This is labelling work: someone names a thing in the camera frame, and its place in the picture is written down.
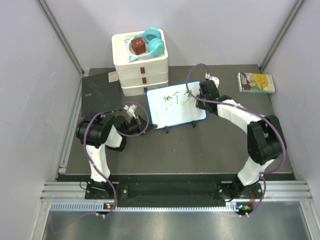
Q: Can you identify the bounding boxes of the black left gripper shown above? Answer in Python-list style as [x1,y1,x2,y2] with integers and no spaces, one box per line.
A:
[122,114,157,138]

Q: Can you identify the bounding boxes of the blue framed whiteboard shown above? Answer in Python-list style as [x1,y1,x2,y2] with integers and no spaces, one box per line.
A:
[146,80,207,129]

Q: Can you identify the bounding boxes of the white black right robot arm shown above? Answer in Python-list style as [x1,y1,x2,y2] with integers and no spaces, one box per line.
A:
[196,79,287,201]

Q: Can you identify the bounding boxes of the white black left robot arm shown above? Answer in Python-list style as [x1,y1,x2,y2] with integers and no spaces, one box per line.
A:
[75,112,158,200]

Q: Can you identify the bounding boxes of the black whiteboard foot near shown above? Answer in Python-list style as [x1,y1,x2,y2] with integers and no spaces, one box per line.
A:
[164,126,169,134]

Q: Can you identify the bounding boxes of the colourful illustrated book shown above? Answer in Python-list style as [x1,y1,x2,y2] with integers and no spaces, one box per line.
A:
[237,72,276,94]

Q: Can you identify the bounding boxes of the white stacked drawer box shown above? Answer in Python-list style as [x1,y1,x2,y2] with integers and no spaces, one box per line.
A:
[111,28,169,97]

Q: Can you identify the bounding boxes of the black notebook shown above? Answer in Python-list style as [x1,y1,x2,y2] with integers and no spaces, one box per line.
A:
[81,71,122,118]

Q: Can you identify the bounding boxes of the teal cat ear headphones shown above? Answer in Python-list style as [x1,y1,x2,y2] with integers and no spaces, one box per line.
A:
[124,27,165,63]

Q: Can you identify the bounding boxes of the dark red cube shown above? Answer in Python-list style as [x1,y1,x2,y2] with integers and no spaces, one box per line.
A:
[131,37,146,55]

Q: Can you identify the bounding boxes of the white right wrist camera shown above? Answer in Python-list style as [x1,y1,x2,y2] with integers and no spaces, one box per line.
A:
[205,73,220,88]

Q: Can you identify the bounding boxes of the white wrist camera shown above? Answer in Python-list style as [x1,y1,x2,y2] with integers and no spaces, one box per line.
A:
[123,104,137,119]
[205,73,220,88]

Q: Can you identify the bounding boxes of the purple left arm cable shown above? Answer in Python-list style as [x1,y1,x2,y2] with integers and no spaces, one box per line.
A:
[49,101,150,233]

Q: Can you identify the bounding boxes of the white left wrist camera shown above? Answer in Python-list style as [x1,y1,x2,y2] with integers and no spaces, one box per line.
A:
[123,104,137,119]

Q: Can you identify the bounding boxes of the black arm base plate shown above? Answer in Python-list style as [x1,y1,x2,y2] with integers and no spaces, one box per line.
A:
[84,181,266,202]

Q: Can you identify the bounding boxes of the white slotted cable duct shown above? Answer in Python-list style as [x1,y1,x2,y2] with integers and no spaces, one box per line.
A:
[50,201,250,213]

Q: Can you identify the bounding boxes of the aluminium frame rail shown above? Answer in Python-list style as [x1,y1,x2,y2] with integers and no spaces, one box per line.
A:
[40,181,312,202]

